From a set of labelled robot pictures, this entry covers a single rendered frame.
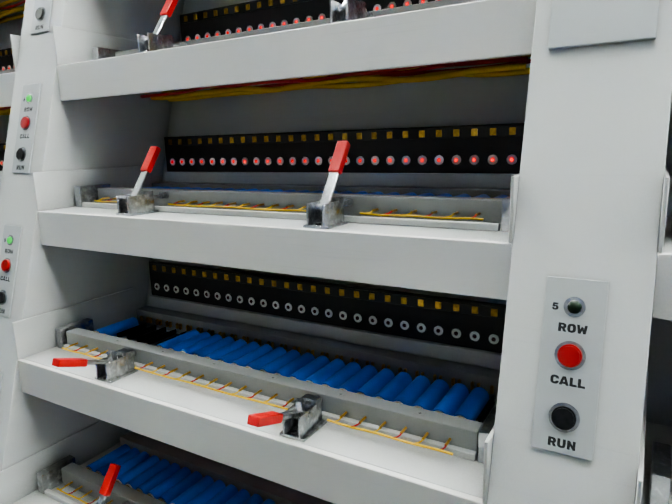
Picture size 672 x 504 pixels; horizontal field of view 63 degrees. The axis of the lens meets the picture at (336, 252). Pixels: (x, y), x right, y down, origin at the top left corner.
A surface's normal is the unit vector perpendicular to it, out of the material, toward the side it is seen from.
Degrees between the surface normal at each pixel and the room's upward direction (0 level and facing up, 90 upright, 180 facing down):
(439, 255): 106
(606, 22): 90
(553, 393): 90
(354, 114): 90
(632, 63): 90
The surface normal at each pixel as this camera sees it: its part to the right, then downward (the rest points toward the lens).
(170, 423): -0.51, 0.18
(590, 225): -0.49, -0.09
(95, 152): 0.86, 0.07
